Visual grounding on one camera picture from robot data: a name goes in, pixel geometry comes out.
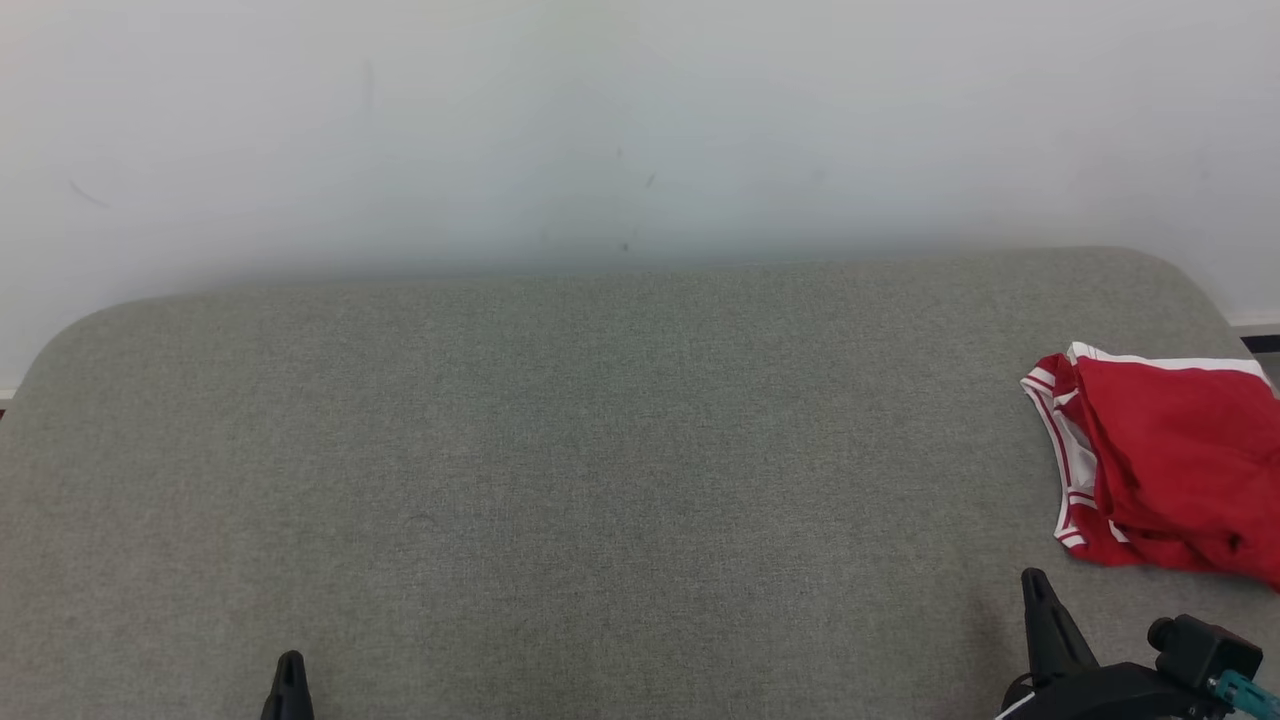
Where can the dark baseboard strip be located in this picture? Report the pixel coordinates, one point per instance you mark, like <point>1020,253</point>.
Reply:
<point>1262,342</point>

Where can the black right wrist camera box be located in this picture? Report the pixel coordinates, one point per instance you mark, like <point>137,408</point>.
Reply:
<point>1205,650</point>

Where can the teal right camera connector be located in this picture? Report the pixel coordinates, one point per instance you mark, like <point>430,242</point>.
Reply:
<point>1245,692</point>

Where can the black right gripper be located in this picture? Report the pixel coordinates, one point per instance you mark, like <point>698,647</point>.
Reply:
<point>1110,695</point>

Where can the red shorts with white bands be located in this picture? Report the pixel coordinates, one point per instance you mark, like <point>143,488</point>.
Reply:
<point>1190,450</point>

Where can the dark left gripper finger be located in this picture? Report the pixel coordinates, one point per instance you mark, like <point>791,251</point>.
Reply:
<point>290,695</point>

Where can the red jersey with white tee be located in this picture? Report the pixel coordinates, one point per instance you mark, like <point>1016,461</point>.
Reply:
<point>1065,440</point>

